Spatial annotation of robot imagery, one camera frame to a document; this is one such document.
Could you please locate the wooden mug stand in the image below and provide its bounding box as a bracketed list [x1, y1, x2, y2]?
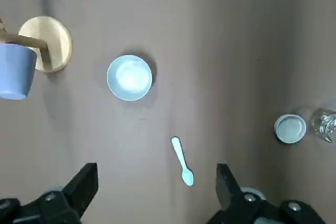
[0, 16, 73, 73]

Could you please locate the grey round bowl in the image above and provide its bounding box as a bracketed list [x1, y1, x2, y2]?
[107, 55, 153, 101]

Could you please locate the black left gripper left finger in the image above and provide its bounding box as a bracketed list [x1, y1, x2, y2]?
[0, 162, 98, 224]

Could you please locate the round grey bottle lid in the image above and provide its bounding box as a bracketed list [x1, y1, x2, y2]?
[274, 114, 307, 145]

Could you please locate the transparent glass spice bottle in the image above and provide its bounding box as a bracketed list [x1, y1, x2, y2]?
[309, 108, 336, 143]

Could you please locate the green plastic spoon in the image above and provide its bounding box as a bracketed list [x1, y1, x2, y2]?
[171, 136, 195, 187]

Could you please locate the purple plastic cup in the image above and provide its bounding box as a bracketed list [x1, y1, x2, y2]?
[0, 42, 37, 101]

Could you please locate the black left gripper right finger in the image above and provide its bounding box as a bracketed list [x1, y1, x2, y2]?
[207, 163, 326, 224]

